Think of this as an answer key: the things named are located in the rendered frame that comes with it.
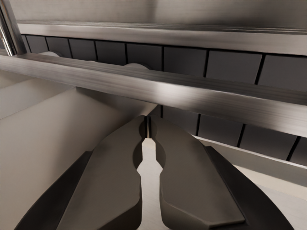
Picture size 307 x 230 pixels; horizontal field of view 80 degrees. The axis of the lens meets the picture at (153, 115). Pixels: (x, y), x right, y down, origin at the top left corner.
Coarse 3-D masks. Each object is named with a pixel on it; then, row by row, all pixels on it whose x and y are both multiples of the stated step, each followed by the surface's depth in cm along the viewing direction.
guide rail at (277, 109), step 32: (0, 64) 13; (32, 64) 12; (64, 64) 10; (96, 64) 10; (128, 96) 9; (160, 96) 8; (192, 96) 8; (224, 96) 7; (256, 96) 6; (288, 96) 6; (288, 128) 6
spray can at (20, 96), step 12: (96, 60) 19; (24, 84) 14; (36, 84) 14; (48, 84) 14; (60, 84) 15; (0, 96) 12; (12, 96) 12; (24, 96) 13; (36, 96) 13; (48, 96) 14; (0, 108) 12; (12, 108) 12; (24, 108) 12
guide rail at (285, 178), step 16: (144, 144) 17; (208, 144) 16; (240, 160) 14; (256, 160) 14; (272, 160) 14; (256, 176) 13; (272, 176) 13; (288, 176) 13; (304, 176) 13; (288, 192) 13; (304, 192) 12
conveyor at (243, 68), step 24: (0, 48) 27; (48, 48) 23; (72, 48) 21; (96, 48) 19; (120, 48) 18; (144, 48) 17; (168, 48) 16; (192, 48) 15; (168, 72) 17; (192, 72) 16; (216, 72) 15; (240, 72) 14; (264, 72) 13; (288, 72) 12; (168, 120) 19; (192, 120) 18; (216, 120) 17; (240, 144) 17; (264, 144) 16; (288, 144) 15
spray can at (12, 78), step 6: (42, 54) 21; (48, 54) 21; (54, 54) 21; (60, 54) 22; (0, 72) 17; (6, 72) 17; (12, 72) 17; (0, 78) 16; (6, 78) 17; (12, 78) 17; (18, 78) 17; (24, 78) 18; (30, 78) 18; (0, 84) 16; (6, 84) 17; (12, 84) 17
